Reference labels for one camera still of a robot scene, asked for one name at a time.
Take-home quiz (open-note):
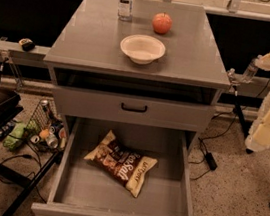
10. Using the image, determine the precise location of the brown chip bag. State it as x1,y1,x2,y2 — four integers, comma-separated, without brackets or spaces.
84,130,158,198

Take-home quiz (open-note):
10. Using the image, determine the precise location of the grey drawer cabinet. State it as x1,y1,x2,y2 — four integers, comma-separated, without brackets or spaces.
44,0,229,146

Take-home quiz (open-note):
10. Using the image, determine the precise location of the closed grey upper drawer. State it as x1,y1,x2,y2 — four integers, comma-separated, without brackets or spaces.
53,86,215,133

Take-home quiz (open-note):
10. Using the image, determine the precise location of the open grey middle drawer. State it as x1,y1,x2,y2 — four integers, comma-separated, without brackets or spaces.
32,118,193,216

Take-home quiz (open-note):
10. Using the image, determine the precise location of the green bag on floor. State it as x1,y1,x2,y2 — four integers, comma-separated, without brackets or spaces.
3,122,27,152

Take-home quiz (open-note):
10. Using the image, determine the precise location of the black stand leg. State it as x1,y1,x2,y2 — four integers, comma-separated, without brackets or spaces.
226,94,263,156

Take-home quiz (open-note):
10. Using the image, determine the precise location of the small water bottle on ledge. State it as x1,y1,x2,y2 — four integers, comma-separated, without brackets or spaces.
241,55,261,83

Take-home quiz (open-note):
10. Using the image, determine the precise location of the metal clamp on ledge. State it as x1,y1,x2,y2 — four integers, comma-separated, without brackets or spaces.
227,68,240,97

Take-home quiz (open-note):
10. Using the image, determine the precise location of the red apple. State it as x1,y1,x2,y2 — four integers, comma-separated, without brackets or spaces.
152,12,172,34

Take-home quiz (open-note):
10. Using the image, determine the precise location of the white bowl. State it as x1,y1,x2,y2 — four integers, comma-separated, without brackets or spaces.
120,34,166,65

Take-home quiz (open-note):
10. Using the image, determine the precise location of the black yellow tape measure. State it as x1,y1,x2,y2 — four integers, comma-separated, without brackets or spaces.
18,38,35,52

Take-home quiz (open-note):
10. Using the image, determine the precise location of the black side table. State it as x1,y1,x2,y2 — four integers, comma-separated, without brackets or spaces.
0,101,70,216

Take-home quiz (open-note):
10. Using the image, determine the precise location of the black power adapter with cable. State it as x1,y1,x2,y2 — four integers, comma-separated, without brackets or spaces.
185,69,270,191

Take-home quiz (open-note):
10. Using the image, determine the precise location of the wire basket with cans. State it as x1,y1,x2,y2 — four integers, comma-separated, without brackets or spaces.
25,99,67,152

